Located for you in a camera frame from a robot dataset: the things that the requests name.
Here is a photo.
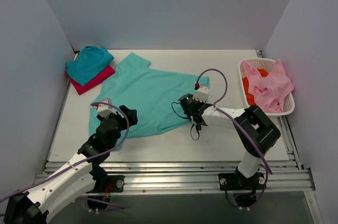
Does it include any mint green t-shirt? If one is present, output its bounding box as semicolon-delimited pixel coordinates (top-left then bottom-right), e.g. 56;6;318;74
94;53;210;138

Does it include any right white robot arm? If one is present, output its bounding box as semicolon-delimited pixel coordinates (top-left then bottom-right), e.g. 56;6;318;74
178;94;281;189

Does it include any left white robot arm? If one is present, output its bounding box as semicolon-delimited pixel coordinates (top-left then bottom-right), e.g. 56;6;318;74
3;101;138;223

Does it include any folded red t-shirt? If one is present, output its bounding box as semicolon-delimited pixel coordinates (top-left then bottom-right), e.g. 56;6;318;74
69;66;115;95

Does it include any orange t-shirt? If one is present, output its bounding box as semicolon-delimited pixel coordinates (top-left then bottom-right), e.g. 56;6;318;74
242;64;274;111

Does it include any folded teal t-shirt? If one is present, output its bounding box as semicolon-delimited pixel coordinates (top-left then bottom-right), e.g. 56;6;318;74
65;46;114;86

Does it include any pink t-shirt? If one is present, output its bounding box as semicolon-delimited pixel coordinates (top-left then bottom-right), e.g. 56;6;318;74
242;59;295;113

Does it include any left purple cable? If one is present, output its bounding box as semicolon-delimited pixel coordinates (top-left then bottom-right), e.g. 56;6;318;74
0;101;130;203

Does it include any purple cable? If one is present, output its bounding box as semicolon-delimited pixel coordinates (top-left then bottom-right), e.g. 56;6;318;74
0;101;130;203
194;68;273;175

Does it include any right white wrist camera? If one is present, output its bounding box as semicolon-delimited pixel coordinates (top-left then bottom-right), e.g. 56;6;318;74
192;83;209;103

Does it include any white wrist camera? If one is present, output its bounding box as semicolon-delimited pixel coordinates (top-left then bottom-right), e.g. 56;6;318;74
91;98;117;118
192;83;209;103

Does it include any black looped cable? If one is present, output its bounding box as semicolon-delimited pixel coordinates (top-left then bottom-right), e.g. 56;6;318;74
171;101;203;141

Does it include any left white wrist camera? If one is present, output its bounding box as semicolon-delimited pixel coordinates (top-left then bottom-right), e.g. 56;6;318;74
91;98;117;118

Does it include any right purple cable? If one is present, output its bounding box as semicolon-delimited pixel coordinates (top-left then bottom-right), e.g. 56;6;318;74
194;68;273;175

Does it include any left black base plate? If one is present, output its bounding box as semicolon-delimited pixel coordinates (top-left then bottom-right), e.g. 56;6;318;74
86;175;125;193

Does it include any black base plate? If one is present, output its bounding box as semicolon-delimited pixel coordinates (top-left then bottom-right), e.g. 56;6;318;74
86;175;125;193
218;172;265;191

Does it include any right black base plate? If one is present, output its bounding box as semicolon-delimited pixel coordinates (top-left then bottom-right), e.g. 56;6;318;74
218;172;265;191

